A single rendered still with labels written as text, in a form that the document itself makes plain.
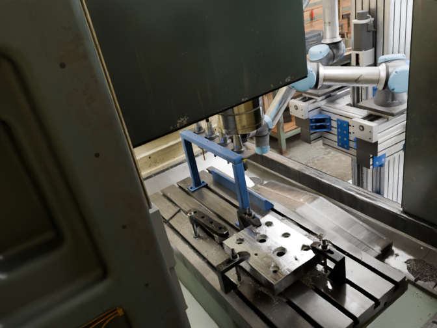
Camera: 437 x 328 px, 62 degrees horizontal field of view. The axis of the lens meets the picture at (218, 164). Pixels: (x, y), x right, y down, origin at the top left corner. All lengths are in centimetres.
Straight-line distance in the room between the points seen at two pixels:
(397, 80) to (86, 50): 140
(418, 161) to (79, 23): 137
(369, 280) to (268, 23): 87
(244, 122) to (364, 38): 112
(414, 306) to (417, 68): 90
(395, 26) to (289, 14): 108
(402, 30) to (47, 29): 185
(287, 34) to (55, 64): 71
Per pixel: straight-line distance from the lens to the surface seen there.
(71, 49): 62
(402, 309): 166
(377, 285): 134
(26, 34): 61
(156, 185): 223
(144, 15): 90
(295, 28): 116
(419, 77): 153
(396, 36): 216
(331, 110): 222
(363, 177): 241
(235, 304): 130
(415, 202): 176
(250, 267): 130
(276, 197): 204
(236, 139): 148
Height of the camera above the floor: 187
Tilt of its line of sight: 27 degrees down
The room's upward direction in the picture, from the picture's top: 12 degrees counter-clockwise
